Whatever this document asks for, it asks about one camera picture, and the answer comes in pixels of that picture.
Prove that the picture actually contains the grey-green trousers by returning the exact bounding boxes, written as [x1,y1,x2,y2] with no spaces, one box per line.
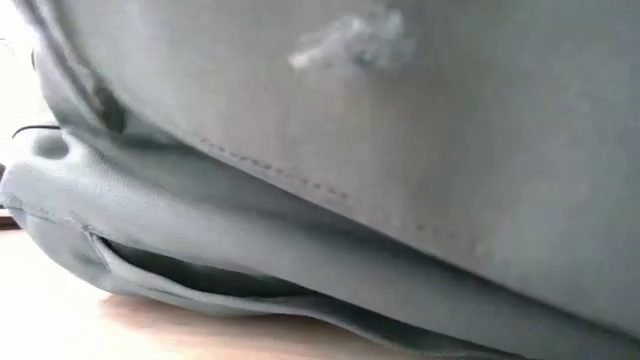
[0,0,640,360]

